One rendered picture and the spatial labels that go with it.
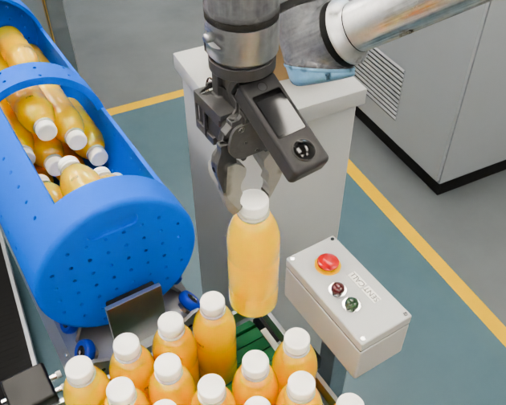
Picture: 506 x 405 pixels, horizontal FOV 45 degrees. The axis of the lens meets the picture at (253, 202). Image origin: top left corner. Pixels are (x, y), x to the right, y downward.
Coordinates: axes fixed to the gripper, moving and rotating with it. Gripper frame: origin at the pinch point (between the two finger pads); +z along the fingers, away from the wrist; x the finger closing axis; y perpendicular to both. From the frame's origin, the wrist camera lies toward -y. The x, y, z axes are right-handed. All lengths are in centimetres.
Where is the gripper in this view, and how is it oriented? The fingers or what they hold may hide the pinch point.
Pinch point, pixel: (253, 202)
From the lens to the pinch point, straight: 76.5
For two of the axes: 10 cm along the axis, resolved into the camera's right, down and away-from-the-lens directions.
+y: -5.3, -5.9, 6.1
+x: -8.5, 3.7, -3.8
